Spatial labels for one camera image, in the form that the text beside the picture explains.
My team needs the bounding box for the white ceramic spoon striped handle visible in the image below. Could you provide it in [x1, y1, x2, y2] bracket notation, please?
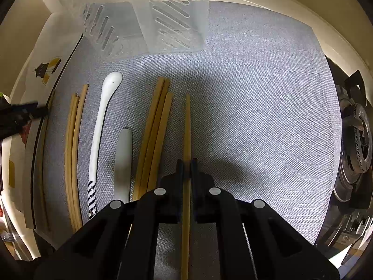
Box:
[88, 71, 123, 219]

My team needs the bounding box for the grey woven mat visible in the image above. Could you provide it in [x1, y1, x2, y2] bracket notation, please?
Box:
[35, 0, 342, 280]

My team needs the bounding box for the wooden chopstick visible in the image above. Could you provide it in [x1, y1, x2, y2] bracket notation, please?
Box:
[181, 94, 192, 280]
[71, 95, 79, 233]
[132, 77, 165, 201]
[72, 84, 89, 232]
[144, 92, 173, 192]
[64, 93, 76, 230]
[38, 115, 50, 233]
[133, 77, 170, 200]

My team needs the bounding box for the clear plastic utensil holder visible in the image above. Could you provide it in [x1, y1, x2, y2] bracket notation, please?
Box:
[58, 0, 209, 60]

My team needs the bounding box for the black gas stove burner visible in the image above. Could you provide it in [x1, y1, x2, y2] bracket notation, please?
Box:
[315, 55, 373, 257]

